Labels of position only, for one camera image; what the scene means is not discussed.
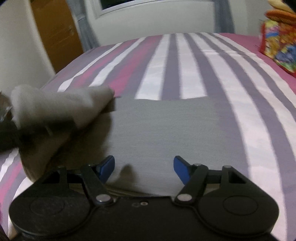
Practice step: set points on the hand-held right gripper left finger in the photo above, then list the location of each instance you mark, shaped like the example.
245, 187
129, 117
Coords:
107, 168

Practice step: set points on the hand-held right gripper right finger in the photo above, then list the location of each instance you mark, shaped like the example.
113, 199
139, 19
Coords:
181, 169

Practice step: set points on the grey pants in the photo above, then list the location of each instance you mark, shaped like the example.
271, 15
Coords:
161, 127

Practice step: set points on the bed with striped sheet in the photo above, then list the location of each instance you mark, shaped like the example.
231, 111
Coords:
242, 104

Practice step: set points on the wooden door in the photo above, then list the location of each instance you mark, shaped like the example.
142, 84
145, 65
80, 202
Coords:
55, 32

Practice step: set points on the grey curtain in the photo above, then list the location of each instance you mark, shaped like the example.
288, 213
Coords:
85, 25
224, 16

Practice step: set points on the red printed cushion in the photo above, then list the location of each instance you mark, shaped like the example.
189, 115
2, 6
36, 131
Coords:
279, 46

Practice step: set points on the orange plush toy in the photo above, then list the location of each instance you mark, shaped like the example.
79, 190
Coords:
281, 12

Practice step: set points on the window with white frame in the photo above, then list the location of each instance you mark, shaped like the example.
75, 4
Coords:
157, 5

